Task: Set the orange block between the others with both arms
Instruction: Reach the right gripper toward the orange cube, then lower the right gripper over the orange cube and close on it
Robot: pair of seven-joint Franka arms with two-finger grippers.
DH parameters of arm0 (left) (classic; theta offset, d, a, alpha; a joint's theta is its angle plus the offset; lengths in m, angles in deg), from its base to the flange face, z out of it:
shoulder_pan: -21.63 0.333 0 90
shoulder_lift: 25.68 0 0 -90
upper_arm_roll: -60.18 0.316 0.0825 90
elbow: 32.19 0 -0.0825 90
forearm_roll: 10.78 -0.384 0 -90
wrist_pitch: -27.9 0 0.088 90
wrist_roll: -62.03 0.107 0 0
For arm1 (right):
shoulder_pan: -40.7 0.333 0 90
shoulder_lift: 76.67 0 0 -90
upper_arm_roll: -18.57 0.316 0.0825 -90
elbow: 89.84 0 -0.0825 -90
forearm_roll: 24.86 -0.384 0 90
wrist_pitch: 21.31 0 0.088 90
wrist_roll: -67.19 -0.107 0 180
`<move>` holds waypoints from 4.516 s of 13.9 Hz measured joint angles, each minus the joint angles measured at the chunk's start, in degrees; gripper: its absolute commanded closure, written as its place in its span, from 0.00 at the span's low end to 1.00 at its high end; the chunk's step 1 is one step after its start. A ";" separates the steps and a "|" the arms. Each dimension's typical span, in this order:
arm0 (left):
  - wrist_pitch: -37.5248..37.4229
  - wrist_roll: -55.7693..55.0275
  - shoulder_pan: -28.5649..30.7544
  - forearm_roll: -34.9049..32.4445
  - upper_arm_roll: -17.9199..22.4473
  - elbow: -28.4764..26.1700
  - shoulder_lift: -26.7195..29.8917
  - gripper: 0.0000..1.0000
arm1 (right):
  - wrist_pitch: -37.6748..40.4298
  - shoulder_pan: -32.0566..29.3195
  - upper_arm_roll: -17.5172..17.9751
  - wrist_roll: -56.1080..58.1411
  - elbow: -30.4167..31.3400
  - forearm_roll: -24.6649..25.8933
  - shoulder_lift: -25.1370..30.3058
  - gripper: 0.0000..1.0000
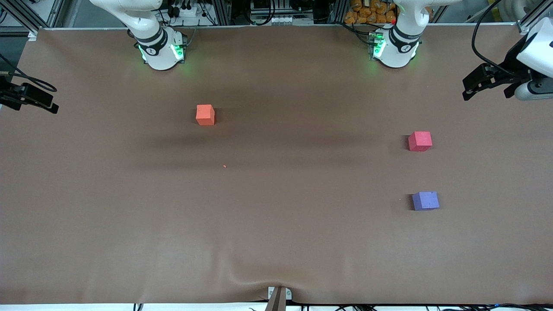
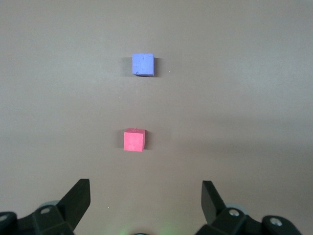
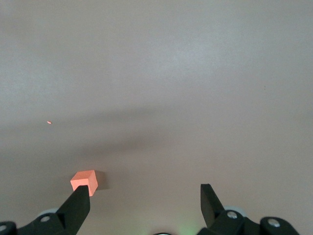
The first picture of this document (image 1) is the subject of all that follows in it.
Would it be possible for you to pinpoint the orange foam block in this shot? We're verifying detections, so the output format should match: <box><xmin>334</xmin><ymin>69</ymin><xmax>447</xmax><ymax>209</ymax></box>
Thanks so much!
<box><xmin>196</xmin><ymin>104</ymin><xmax>216</xmax><ymax>126</ymax></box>

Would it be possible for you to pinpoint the grey rounded machine part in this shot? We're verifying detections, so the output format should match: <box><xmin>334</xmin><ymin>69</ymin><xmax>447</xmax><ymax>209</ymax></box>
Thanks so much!
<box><xmin>497</xmin><ymin>0</ymin><xmax>534</xmax><ymax>22</ymax></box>

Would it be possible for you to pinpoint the red foam block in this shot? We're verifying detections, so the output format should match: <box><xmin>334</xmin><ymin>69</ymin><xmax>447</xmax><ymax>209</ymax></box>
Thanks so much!
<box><xmin>408</xmin><ymin>131</ymin><xmax>433</xmax><ymax>152</ymax></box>

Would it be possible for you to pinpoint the purple foam block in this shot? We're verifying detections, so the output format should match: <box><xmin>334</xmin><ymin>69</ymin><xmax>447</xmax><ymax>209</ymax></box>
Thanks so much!
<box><xmin>412</xmin><ymin>191</ymin><xmax>440</xmax><ymax>211</ymax></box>

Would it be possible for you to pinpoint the bag of orange items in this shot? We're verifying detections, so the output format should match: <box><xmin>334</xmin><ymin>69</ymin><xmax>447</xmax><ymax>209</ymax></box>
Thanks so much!
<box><xmin>344</xmin><ymin>0</ymin><xmax>397</xmax><ymax>25</ymax></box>

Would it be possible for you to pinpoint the white power strip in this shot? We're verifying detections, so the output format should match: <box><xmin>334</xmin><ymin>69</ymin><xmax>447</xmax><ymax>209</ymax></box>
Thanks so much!
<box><xmin>169</xmin><ymin>3</ymin><xmax>204</xmax><ymax>19</ymax></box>

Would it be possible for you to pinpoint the brown table cover cloth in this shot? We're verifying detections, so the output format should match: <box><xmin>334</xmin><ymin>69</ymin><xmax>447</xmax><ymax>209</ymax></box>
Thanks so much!
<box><xmin>0</xmin><ymin>24</ymin><xmax>553</xmax><ymax>305</ymax></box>

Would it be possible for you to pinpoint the brown wooden bar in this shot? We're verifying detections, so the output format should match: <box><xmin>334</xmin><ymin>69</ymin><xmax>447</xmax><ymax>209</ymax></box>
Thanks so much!
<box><xmin>264</xmin><ymin>287</ymin><xmax>287</xmax><ymax>311</ymax></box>

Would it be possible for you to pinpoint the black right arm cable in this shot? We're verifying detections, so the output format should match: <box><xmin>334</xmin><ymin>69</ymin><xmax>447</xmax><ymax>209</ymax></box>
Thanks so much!
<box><xmin>0</xmin><ymin>53</ymin><xmax>57</xmax><ymax>93</ymax></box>

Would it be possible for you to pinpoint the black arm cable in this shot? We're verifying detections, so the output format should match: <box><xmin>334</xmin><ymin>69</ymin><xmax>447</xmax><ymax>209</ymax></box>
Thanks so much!
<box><xmin>471</xmin><ymin>0</ymin><xmax>521</xmax><ymax>77</ymax></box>
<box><xmin>0</xmin><ymin>53</ymin><xmax>57</xmax><ymax>93</ymax></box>

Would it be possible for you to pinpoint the aluminium frame post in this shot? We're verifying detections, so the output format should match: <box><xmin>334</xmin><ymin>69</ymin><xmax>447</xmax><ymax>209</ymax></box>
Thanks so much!
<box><xmin>516</xmin><ymin>0</ymin><xmax>553</xmax><ymax>35</ymax></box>
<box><xmin>0</xmin><ymin>0</ymin><xmax>40</xmax><ymax>36</ymax></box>

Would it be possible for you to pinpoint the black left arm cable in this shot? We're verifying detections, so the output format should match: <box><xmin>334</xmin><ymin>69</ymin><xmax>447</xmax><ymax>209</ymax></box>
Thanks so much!
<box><xmin>471</xmin><ymin>0</ymin><xmax>521</xmax><ymax>77</ymax></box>

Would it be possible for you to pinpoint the silver metal clamp bracket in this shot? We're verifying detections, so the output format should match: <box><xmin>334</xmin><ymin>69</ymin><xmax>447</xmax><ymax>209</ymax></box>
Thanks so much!
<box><xmin>267</xmin><ymin>286</ymin><xmax>292</xmax><ymax>301</ymax></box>

